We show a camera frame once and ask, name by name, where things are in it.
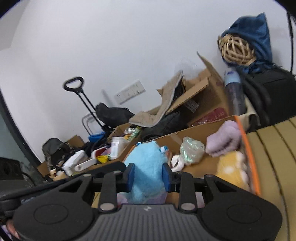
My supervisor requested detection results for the iridescent wrapped plush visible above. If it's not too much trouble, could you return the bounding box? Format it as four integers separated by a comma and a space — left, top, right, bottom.
180, 137, 205, 166

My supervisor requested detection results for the black luggage trolley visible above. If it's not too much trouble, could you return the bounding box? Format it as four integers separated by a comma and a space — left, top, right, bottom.
63, 76, 111, 134

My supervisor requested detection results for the blue cloth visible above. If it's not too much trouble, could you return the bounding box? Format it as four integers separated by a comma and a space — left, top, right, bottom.
220, 13, 274, 74

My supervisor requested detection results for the yellow white plush toy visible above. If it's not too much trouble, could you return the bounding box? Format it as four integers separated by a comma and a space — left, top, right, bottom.
216, 151, 250, 191

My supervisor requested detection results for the blue cap water bottle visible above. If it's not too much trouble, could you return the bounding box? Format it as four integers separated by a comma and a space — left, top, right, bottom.
224, 68, 246, 115

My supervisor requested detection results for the wall socket panel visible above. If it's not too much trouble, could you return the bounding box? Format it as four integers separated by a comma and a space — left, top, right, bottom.
114, 80, 145, 105

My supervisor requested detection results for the red cardboard box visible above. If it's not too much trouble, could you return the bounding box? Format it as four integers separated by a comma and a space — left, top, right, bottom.
92, 115, 262, 209

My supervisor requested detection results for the small white plush toy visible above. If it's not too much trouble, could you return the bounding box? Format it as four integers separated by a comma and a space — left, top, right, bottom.
171, 155, 185, 172

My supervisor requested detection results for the light blue purple plush toy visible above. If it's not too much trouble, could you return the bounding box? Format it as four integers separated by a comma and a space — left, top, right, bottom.
117, 141, 168, 204

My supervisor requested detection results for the black bag on trolley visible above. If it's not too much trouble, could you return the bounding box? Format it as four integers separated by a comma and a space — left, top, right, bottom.
96, 103, 134, 128

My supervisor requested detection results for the white plastic bottle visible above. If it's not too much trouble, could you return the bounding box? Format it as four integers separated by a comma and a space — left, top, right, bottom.
110, 137, 130, 160

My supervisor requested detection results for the wicker ball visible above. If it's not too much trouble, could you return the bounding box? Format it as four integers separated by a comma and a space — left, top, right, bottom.
217, 34, 256, 66

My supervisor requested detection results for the dark backpack left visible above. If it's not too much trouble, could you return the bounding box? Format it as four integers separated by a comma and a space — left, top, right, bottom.
42, 138, 73, 168

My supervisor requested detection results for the brown open cardboard box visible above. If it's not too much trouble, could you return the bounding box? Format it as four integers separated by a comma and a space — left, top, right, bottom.
166, 54, 230, 126

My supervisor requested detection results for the small cardboard tray box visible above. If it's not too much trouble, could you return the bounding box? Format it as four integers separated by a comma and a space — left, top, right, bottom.
91, 123, 143, 166

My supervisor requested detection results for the black backpack right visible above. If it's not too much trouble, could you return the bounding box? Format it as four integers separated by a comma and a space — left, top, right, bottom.
238, 68, 295, 128

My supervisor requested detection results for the lavender fuzzy cloth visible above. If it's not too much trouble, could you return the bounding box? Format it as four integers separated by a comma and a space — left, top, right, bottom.
205, 120, 241, 157

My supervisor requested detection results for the beige mat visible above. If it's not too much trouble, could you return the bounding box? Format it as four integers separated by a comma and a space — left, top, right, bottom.
128, 69, 184, 129

